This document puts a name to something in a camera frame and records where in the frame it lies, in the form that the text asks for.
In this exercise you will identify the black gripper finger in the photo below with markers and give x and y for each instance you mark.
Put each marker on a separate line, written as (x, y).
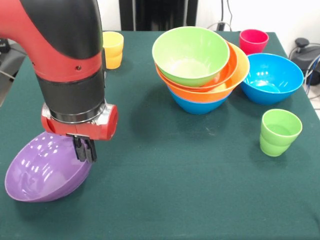
(79, 148)
(91, 151)

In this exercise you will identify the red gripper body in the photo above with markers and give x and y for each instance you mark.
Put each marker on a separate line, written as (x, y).
(100, 127)

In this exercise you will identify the purple bowl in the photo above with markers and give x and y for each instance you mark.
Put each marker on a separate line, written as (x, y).
(45, 175)

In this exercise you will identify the light blue bowl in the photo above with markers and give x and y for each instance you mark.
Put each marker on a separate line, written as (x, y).
(200, 107)
(272, 80)

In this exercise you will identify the green bowl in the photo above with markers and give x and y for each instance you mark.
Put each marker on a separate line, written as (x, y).
(190, 55)

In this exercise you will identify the orange-red shallow bowl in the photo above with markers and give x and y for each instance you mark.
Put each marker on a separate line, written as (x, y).
(231, 65)

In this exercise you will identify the large yellow-orange bowl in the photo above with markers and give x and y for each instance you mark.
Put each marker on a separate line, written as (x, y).
(240, 72)

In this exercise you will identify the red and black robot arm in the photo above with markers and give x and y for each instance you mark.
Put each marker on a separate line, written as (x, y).
(62, 50)

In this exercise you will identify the yellow cup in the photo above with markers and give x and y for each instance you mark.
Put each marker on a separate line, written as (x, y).
(113, 55)

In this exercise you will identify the dark green tablecloth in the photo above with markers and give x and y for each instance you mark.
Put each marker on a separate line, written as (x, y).
(175, 200)

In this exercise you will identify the grey office chair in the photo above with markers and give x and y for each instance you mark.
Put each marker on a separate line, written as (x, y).
(8, 63)

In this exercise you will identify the red cup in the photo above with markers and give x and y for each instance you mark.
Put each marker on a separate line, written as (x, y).
(252, 41)

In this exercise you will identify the green cup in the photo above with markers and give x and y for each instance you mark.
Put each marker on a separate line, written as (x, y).
(277, 142)

